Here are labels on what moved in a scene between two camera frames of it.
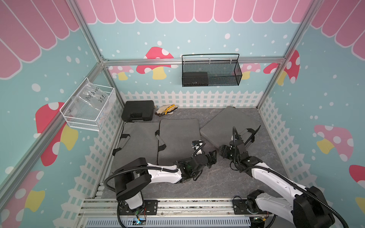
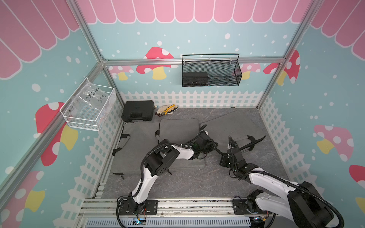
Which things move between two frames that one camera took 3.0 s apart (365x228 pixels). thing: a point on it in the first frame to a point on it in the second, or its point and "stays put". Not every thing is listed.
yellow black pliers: (170, 109) stays put
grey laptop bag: (138, 139) stays put
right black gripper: (224, 150) to (223, 159)
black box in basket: (196, 79) stays put
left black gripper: (213, 158) to (212, 146)
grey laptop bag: (178, 136) stays put
